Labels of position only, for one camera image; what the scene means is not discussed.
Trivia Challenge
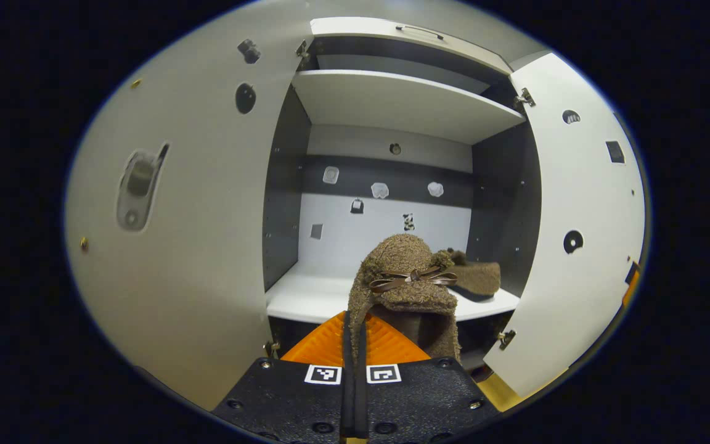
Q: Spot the white cabinet shelf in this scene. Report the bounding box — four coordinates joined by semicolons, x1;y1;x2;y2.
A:
292;69;526;146

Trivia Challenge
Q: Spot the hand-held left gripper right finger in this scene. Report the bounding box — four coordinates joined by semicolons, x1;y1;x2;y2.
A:
354;313;505;444

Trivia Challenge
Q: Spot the brown fuzzy shoe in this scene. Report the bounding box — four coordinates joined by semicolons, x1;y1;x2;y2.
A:
348;233;460;364
438;248;502;303

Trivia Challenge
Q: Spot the white cabinet drawer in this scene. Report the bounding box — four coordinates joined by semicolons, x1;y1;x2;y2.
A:
310;17;513;76

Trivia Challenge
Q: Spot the white and grey shoe cabinet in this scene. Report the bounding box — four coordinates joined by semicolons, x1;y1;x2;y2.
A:
263;15;544;371

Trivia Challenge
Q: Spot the black drawer handle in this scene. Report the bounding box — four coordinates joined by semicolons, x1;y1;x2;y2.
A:
395;25;445;41

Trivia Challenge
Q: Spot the white door with phone sticker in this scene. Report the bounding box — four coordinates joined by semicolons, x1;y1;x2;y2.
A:
64;0;312;413

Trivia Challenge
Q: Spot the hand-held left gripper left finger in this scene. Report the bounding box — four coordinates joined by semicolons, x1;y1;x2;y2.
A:
210;311;357;444

